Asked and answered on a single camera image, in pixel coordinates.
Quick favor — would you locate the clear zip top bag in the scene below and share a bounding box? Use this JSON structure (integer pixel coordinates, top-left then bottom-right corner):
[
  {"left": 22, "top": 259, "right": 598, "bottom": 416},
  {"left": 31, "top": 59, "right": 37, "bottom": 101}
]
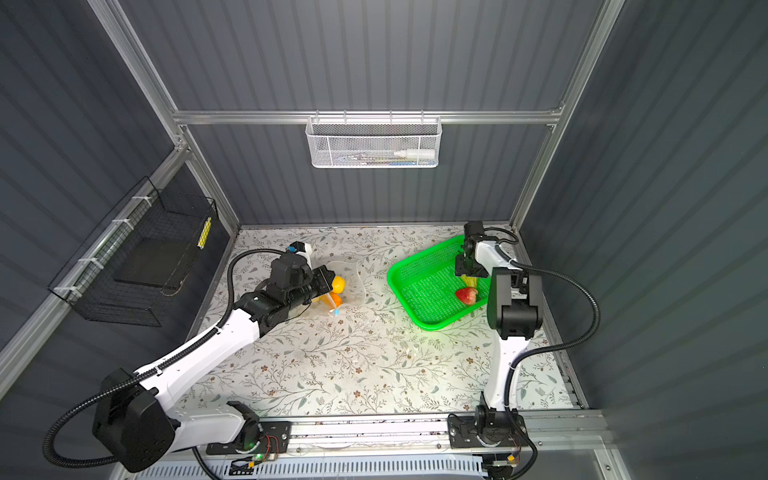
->
[{"left": 309, "top": 257, "right": 367, "bottom": 318}]

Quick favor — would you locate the yellow green toy pear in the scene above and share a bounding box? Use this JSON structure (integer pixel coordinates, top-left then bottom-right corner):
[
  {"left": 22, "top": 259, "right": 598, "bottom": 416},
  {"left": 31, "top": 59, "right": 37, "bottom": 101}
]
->
[{"left": 462, "top": 275, "right": 479, "bottom": 288}]

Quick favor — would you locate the white bottle in basket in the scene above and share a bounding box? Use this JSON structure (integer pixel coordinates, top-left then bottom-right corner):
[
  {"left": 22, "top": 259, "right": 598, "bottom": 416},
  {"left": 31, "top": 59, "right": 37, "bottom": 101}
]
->
[{"left": 393, "top": 149, "right": 437, "bottom": 163}]

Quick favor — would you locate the yellow toy lemon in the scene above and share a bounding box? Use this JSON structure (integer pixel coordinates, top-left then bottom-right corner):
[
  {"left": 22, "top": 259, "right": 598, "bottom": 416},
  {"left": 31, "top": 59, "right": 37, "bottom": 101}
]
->
[{"left": 331, "top": 276, "right": 346, "bottom": 294}]

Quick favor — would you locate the black pad in basket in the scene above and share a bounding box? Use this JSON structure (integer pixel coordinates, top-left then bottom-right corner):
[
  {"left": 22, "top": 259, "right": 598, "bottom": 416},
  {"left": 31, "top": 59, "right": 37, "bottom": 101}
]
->
[{"left": 113, "top": 238, "right": 199, "bottom": 291}]

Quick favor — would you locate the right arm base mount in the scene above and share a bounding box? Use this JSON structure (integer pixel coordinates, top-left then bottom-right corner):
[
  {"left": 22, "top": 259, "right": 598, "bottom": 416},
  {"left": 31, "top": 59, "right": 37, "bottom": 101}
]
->
[{"left": 447, "top": 413, "right": 528, "bottom": 450}]

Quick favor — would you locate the black wire mesh basket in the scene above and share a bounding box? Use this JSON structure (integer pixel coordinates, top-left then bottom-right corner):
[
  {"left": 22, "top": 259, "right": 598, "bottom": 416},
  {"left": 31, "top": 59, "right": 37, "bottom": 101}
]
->
[{"left": 49, "top": 180, "right": 218, "bottom": 327}]

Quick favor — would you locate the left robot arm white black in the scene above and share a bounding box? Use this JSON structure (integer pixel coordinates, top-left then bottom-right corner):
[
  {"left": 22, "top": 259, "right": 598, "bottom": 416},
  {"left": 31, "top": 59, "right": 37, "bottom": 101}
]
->
[{"left": 93, "top": 242, "right": 335, "bottom": 473}]

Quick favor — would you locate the white wire mesh basket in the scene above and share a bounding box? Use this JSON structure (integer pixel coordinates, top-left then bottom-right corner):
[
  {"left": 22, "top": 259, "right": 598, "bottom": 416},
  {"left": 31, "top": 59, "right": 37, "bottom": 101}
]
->
[{"left": 305, "top": 115, "right": 443, "bottom": 169}]

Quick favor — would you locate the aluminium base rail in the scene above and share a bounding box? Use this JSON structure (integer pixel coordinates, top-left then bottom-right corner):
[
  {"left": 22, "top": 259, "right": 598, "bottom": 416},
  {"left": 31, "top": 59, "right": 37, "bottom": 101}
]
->
[{"left": 171, "top": 410, "right": 613, "bottom": 458}]

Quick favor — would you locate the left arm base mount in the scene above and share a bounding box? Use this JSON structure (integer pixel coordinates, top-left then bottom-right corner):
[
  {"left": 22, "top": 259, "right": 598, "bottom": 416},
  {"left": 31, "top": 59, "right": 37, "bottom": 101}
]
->
[{"left": 205, "top": 421, "right": 292, "bottom": 457}]

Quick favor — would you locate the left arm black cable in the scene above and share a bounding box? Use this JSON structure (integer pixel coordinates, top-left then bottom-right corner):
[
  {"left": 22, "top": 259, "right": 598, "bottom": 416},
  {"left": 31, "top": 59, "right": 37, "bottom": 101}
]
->
[{"left": 41, "top": 247, "right": 289, "bottom": 480}]

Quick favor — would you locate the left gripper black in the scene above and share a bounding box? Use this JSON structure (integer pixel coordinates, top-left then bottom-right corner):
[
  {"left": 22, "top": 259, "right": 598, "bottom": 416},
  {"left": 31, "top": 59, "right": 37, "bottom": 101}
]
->
[{"left": 286, "top": 265, "right": 335, "bottom": 314}]

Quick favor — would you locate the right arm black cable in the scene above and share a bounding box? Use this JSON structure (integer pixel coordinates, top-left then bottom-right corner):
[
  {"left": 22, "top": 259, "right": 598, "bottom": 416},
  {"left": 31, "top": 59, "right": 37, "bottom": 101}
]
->
[{"left": 485, "top": 225, "right": 601, "bottom": 480}]

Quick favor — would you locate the red toy apple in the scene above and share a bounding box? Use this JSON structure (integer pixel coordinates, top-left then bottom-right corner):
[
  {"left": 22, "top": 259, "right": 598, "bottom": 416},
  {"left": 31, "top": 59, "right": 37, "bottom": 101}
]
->
[{"left": 455, "top": 287, "right": 478, "bottom": 306}]

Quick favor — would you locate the green plastic basket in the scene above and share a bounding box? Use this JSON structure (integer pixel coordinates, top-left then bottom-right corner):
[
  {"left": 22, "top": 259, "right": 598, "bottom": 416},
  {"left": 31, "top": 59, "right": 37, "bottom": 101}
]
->
[{"left": 387, "top": 235, "right": 490, "bottom": 331}]

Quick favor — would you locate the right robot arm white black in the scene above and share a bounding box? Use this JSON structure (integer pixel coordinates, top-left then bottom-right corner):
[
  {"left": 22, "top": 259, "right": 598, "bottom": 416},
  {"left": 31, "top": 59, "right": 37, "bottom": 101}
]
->
[{"left": 455, "top": 221, "right": 543, "bottom": 429}]

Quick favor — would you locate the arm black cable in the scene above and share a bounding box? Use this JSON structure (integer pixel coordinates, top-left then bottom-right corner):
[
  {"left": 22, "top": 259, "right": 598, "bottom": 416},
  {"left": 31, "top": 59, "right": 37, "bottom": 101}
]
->
[
  {"left": 41, "top": 247, "right": 289, "bottom": 480},
  {"left": 485, "top": 225, "right": 601, "bottom": 480}
]

